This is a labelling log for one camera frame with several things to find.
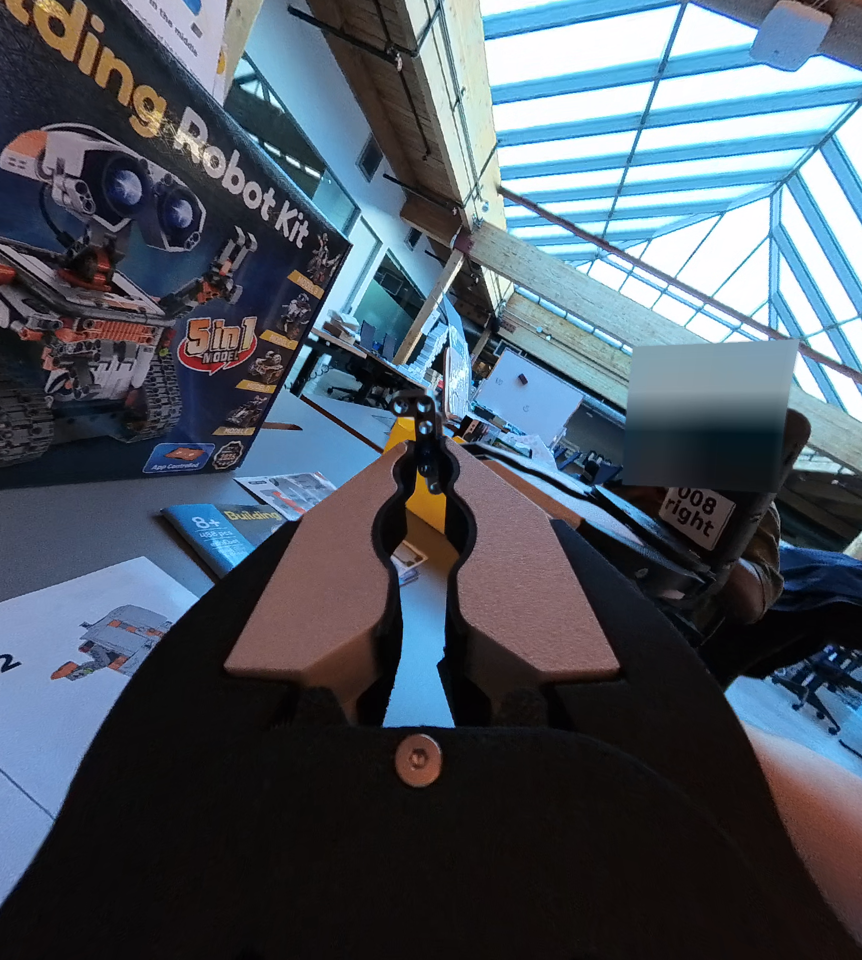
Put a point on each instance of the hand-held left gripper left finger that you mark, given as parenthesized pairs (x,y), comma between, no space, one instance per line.
(311,600)

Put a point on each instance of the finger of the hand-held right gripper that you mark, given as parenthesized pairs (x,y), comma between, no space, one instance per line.
(551,499)

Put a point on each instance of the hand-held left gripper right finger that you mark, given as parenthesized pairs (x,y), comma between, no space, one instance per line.
(536,600)

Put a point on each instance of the dark grey angled beam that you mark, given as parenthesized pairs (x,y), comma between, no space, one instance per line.
(425,450)

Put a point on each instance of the person's right forearm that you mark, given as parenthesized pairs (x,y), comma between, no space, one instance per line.
(835,847)

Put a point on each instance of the grey desk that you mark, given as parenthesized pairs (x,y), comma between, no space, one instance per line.
(86,525)

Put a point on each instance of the white task sheet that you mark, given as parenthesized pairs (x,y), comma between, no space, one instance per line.
(176,37)

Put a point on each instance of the person's right hand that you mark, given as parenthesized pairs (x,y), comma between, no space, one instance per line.
(757,585)

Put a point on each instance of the whiteboard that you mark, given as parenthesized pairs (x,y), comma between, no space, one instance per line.
(528,397)

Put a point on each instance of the sticker sheet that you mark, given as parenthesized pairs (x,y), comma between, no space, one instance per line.
(288,491)

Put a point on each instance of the blue manual booklet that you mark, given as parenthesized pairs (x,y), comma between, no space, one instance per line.
(206,536)

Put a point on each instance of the yellow storage bin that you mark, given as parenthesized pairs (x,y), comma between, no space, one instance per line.
(431,525)

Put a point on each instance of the leaning cardboard board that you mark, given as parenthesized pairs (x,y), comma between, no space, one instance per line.
(457,375)

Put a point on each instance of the dark blue jacket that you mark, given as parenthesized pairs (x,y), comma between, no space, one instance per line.
(828,600)

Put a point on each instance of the black office chair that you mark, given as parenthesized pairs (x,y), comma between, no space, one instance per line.
(820,682)

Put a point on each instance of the open instruction booklet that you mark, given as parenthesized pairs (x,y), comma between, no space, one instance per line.
(26,712)

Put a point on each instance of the blue toy box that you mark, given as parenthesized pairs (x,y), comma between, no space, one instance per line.
(101,300)

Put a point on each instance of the white ceiling box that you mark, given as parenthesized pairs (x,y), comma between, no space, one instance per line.
(790,34)

